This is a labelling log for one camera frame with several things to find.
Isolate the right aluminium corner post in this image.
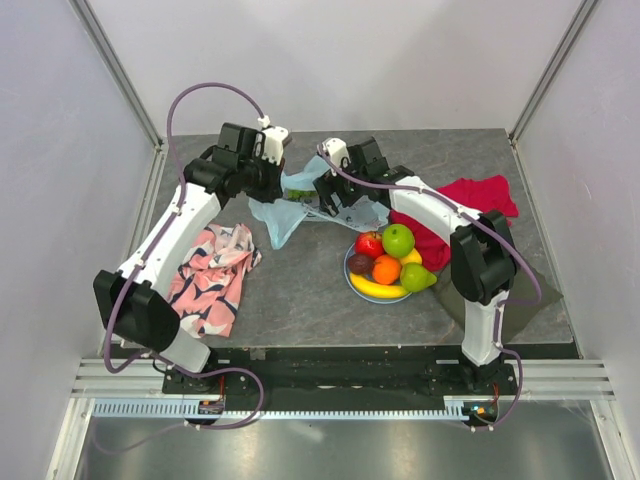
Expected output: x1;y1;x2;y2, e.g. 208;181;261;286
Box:
508;0;600;148

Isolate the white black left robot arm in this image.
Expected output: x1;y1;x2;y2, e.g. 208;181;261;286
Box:
93;123;290;393

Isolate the aluminium frame rail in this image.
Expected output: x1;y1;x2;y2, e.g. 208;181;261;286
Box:
72;358;614;400

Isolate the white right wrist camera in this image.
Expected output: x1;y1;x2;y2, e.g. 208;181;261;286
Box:
317;137;350;176

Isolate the yellow fake mango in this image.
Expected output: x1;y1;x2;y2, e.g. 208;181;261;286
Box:
399;249;422;265

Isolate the aluminium corner post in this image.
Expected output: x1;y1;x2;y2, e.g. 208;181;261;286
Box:
69;0;164;149
508;0;600;148

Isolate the yellow fake banana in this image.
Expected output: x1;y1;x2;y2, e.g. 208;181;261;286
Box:
348;273;410;300

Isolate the pink navy patterned cloth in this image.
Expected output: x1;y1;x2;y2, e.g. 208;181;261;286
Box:
167;223;262;338

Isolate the fake orange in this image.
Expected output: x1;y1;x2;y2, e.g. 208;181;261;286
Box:
371;255;402;285

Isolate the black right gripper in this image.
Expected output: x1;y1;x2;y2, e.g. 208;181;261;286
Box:
312;156;367;218

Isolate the left aluminium corner post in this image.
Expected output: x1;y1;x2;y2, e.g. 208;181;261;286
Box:
69;0;164;149

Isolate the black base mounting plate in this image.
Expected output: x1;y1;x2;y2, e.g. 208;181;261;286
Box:
185;345;518;396

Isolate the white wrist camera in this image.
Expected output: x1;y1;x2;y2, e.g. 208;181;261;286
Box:
317;137;350;176
254;115;291;166

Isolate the red fake apple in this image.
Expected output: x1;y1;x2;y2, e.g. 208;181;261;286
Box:
354;231;385;259

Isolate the dark red fake fruit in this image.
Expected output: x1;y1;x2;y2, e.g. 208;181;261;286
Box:
347;253;375;276

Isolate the slotted grey cable duct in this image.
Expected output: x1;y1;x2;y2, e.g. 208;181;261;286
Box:
92;398;483;421

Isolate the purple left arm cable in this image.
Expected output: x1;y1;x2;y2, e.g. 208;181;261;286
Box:
92;81;271;454

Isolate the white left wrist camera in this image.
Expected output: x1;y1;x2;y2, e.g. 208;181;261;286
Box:
254;115;291;166

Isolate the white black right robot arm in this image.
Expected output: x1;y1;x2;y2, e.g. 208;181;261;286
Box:
314;138;520;394

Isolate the light blue plate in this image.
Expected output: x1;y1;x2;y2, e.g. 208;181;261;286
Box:
343;245;411;305

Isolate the red cloth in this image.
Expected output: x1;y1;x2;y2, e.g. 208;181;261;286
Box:
389;175;519;272

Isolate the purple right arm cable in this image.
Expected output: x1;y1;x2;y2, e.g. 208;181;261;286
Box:
316;143;543;432

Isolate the green fake pear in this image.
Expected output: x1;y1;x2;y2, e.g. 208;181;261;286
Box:
399;262;437;293

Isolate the green fake lime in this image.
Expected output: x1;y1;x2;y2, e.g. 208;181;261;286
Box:
382;224;415;259

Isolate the translucent light blue plastic bag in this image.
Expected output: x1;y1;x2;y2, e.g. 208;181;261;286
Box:
249;156;390;250

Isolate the olive green cloth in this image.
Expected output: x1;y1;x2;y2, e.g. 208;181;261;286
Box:
432;264;565;344

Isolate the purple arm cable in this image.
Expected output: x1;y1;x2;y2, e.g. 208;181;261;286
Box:
316;143;543;432
92;81;271;454

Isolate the green fake grapes bunch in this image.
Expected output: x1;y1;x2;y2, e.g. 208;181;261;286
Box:
286;189;317;201

